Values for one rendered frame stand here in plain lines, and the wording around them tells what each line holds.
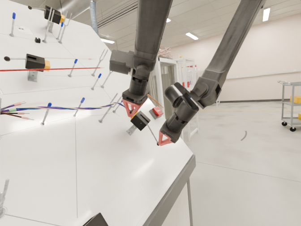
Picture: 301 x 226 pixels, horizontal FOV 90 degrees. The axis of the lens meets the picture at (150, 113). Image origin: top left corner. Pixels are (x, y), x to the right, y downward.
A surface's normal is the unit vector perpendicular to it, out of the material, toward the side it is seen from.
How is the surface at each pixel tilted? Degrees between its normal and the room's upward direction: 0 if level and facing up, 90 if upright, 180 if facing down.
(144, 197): 52
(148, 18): 150
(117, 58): 69
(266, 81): 90
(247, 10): 64
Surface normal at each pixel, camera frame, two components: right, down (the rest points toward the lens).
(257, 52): -0.56, 0.21
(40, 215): 0.59, -0.61
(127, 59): 0.18, -0.19
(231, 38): -0.51, -0.24
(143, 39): -0.20, 0.92
